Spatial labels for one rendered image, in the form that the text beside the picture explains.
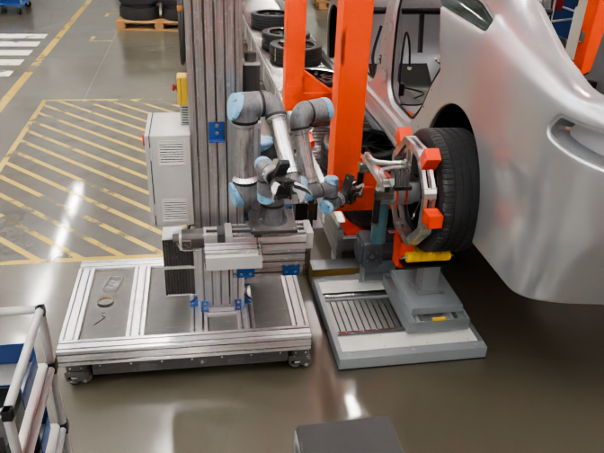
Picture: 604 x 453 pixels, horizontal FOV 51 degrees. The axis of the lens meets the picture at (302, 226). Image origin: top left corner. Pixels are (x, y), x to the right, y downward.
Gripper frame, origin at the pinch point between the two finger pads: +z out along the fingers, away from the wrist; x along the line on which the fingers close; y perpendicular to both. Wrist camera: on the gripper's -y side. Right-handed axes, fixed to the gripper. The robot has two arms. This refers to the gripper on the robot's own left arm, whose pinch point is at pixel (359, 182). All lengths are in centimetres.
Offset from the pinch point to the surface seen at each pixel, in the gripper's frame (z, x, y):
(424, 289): 12, 42, 59
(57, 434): -193, -9, 36
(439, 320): -1, 58, 66
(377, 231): 1.1, 13.1, 26.5
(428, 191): -15, 46, -14
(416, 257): -3, 41, 31
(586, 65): 345, 34, -8
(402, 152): 22.0, 12.9, -14.7
